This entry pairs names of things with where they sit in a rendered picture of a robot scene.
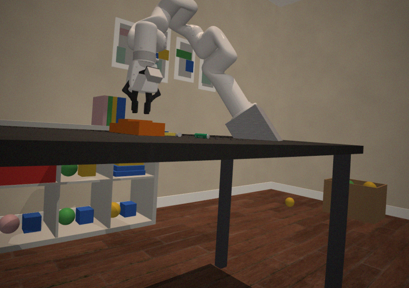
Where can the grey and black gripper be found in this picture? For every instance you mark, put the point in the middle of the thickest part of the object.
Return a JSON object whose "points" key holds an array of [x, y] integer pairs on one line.
{"points": [[137, 83]]}

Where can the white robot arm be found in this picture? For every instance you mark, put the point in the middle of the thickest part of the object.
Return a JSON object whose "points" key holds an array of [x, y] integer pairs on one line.
{"points": [[146, 37]]}

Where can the orange rack of bins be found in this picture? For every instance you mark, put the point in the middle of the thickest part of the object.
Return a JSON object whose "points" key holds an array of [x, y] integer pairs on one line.
{"points": [[138, 127]]}

